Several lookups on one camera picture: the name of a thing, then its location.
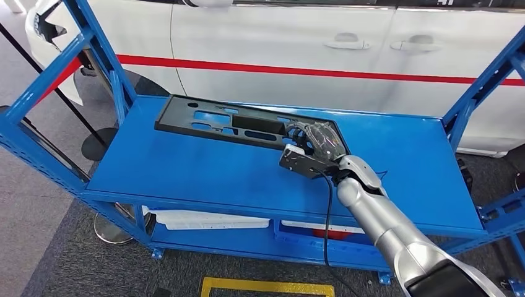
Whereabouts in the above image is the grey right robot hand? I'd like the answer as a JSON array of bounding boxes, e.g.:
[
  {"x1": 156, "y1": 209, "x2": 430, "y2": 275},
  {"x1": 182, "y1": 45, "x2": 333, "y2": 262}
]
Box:
[{"x1": 285, "y1": 121, "x2": 347, "y2": 163}]

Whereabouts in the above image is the black plastic frame part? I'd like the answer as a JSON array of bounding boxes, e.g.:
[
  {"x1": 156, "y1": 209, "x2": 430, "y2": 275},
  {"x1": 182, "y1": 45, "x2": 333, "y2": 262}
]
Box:
[{"x1": 154, "y1": 94, "x2": 352, "y2": 157}]

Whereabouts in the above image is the red object in bin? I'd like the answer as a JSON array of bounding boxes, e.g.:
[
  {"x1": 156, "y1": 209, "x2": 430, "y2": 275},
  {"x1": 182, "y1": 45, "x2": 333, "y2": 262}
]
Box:
[{"x1": 313, "y1": 229, "x2": 354, "y2": 241}]

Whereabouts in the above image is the blue plastic bin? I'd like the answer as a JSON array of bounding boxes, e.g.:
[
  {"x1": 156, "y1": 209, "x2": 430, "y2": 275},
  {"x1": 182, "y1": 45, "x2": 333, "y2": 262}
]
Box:
[{"x1": 272, "y1": 221, "x2": 394, "y2": 267}]

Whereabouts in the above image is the white car with red stripe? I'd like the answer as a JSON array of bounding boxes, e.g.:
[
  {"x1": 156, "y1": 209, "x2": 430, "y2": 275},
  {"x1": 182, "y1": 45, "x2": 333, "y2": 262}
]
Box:
[{"x1": 24, "y1": 0, "x2": 525, "y2": 158}]

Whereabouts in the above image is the yellow floor tape square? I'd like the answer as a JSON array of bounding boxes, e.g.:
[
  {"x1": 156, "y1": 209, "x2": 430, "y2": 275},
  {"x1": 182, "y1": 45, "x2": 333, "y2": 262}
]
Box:
[{"x1": 200, "y1": 277, "x2": 336, "y2": 297}]

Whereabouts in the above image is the black pole with round base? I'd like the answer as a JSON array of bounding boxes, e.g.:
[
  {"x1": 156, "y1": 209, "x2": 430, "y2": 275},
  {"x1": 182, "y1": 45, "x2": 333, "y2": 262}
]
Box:
[{"x1": 0, "y1": 22, "x2": 119, "y2": 161}]

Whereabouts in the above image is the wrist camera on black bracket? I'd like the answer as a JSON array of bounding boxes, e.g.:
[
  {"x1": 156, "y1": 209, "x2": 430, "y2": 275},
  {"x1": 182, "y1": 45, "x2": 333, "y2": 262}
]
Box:
[{"x1": 279, "y1": 143, "x2": 341, "y2": 180}]

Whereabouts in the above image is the black camera cable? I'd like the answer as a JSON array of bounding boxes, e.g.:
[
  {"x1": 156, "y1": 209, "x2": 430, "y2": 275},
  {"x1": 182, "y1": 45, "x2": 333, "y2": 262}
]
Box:
[{"x1": 313, "y1": 168, "x2": 349, "y2": 297}]

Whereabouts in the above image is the chrome stanchion post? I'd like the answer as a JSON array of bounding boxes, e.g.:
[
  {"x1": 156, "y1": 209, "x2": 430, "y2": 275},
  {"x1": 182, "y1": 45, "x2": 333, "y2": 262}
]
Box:
[{"x1": 0, "y1": 104, "x2": 157, "y2": 246}]

